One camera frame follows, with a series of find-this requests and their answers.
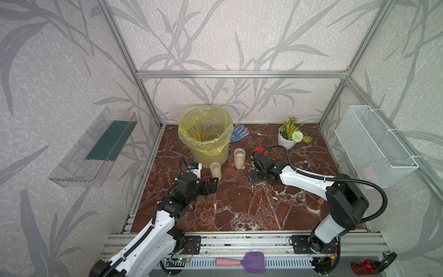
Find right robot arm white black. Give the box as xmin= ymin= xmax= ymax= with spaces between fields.
xmin=248 ymin=145 xmax=388 ymax=252

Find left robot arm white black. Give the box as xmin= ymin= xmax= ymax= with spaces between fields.
xmin=89 ymin=172 xmax=219 ymax=277

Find red lid oatmeal jar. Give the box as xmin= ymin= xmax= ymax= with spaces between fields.
xmin=254 ymin=147 xmax=267 ymax=155

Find open clear oatmeal jar small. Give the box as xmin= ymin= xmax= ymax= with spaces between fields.
xmin=210 ymin=162 xmax=222 ymax=181

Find open clear oatmeal jar tall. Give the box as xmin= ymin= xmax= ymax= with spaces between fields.
xmin=234 ymin=148 xmax=246 ymax=170

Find blue dotted work glove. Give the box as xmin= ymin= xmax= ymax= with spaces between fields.
xmin=230 ymin=124 xmax=249 ymax=143

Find white pot artificial flowers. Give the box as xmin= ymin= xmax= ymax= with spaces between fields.
xmin=278 ymin=117 xmax=312 ymax=150

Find mesh trash bin yellow bag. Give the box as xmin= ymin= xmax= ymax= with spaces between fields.
xmin=178 ymin=106 xmax=234 ymax=168

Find green circuit board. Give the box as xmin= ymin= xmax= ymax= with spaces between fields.
xmin=168 ymin=256 xmax=192 ymax=267

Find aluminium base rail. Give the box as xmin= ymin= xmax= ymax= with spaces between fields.
xmin=100 ymin=231 xmax=392 ymax=259

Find purple scoop pink handle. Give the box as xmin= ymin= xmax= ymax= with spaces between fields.
xmin=216 ymin=252 xmax=265 ymax=274

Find clear plastic wall shelf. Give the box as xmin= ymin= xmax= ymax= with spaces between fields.
xmin=48 ymin=108 xmax=138 ymax=188

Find white wire wall basket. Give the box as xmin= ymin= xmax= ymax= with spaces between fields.
xmin=335 ymin=105 xmax=419 ymax=188

